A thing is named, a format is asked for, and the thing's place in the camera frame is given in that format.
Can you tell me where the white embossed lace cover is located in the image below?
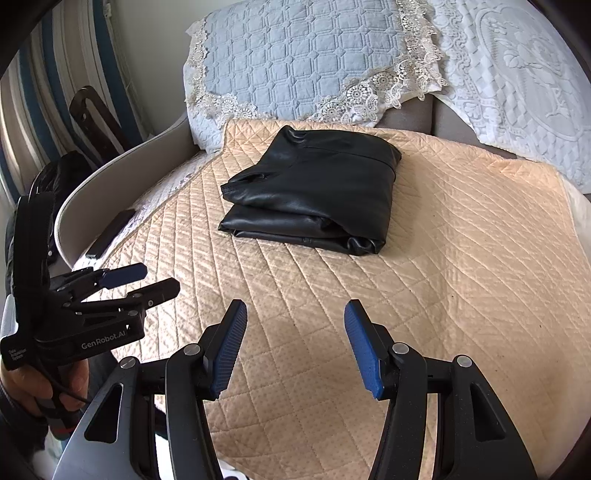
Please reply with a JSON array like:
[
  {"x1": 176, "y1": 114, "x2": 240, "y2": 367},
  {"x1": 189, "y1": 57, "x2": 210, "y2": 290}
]
[{"x1": 416, "y1": 0, "x2": 591, "y2": 195}]

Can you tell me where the person's left hand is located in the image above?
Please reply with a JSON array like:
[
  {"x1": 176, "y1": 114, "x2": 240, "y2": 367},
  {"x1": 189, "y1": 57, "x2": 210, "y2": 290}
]
[{"x1": 0, "y1": 355, "x2": 90, "y2": 421}]

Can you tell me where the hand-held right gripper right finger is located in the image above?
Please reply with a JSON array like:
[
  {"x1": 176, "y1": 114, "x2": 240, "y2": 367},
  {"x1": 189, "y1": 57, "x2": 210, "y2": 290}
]
[{"x1": 344, "y1": 299, "x2": 539, "y2": 480}]

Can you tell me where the blue striped curtain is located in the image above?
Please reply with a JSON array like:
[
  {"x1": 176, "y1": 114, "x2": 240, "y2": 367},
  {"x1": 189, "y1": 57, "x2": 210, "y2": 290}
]
[{"x1": 0, "y1": 0, "x2": 153, "y2": 208}]

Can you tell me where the beige quilted mat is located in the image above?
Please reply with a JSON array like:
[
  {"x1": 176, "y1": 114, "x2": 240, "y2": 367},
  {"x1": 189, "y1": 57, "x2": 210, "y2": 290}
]
[{"x1": 85, "y1": 117, "x2": 583, "y2": 480}]

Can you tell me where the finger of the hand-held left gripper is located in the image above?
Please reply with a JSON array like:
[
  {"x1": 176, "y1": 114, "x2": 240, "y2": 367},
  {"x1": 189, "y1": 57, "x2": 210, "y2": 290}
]
[
  {"x1": 48, "y1": 262, "x2": 148, "y2": 296},
  {"x1": 65, "y1": 278, "x2": 181, "y2": 319}
]

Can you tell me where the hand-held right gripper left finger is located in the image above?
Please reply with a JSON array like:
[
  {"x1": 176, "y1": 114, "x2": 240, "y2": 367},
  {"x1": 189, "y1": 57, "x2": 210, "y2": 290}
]
[{"x1": 53, "y1": 299, "x2": 247, "y2": 480}]

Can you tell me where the dark wooden chair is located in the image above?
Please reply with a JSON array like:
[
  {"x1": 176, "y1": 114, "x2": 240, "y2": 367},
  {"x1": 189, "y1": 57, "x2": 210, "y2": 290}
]
[{"x1": 69, "y1": 85, "x2": 144, "y2": 155}]

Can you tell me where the black phone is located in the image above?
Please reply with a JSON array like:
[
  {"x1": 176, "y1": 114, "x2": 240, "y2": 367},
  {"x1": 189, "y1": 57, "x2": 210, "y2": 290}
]
[{"x1": 85, "y1": 208, "x2": 137, "y2": 259}]

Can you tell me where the white lace seat cover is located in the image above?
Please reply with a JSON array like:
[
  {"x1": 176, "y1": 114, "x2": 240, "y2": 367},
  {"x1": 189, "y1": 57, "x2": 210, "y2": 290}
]
[{"x1": 85, "y1": 150, "x2": 227, "y2": 259}]

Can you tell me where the blue quilted lace-trimmed cover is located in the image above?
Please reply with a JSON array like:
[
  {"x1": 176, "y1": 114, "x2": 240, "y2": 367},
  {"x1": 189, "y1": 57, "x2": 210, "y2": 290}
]
[{"x1": 182, "y1": 0, "x2": 448, "y2": 151}]

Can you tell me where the black leather jacket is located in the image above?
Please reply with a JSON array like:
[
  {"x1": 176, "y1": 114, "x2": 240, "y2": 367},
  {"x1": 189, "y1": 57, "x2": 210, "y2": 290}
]
[{"x1": 218, "y1": 124, "x2": 402, "y2": 257}]

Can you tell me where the grey sofa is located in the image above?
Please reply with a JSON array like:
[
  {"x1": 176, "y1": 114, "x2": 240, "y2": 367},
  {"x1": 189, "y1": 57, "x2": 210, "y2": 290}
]
[{"x1": 54, "y1": 92, "x2": 591, "y2": 273}]

